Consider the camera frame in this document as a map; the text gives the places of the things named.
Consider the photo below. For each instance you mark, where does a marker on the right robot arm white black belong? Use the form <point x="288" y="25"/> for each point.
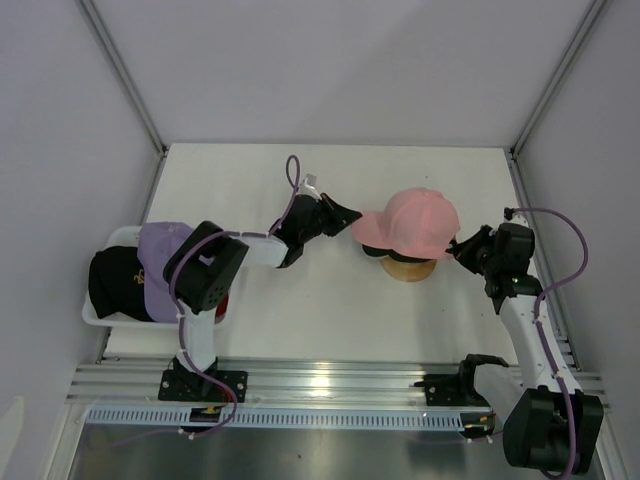
<point x="553" y="426"/>

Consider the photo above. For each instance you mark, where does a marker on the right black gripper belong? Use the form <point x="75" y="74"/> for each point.
<point x="463" y="251"/>

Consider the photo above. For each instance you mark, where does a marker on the red baseball cap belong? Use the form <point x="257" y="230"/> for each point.
<point x="221" y="310"/>

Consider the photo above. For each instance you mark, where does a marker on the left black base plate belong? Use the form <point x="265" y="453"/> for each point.
<point x="178" y="386"/>

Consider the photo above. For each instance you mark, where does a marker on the wooden hat stand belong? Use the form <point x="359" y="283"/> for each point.
<point x="408" y="272"/>

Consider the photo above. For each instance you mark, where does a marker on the white slotted cable duct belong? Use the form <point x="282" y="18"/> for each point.
<point x="283" y="418"/>

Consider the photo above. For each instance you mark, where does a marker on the black baseball cap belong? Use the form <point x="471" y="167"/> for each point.
<point x="116" y="283"/>

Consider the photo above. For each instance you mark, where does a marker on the aluminium frame post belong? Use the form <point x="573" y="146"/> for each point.
<point x="105" y="41"/>
<point x="578" y="41"/>

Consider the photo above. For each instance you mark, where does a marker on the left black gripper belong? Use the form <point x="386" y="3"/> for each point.
<point x="340" y="218"/>

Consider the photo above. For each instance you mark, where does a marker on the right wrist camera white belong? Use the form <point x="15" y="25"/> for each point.
<point x="512" y="215"/>

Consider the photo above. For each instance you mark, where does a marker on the dark green baseball cap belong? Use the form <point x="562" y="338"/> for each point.
<point x="377" y="253"/>

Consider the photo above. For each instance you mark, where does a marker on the left aluminium frame post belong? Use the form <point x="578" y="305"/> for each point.
<point x="105" y="41"/>

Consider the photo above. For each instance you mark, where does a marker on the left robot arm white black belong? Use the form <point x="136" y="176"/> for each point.
<point x="202" y="272"/>

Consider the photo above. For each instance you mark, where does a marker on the aluminium mounting rail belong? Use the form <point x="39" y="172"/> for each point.
<point x="297" y="384"/>

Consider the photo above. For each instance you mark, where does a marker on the right aluminium frame post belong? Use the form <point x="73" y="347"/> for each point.
<point x="578" y="41"/>

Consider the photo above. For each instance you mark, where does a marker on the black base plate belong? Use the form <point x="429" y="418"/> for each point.
<point x="443" y="390"/>
<point x="178" y="386"/>

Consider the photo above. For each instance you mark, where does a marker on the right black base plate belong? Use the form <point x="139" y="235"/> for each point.
<point x="443" y="390"/>

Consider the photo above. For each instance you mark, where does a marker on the pink baseball cap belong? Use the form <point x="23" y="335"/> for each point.
<point x="416" y="222"/>

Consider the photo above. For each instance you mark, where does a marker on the lavender baseball cap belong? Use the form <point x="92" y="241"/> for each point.
<point x="158" y="242"/>

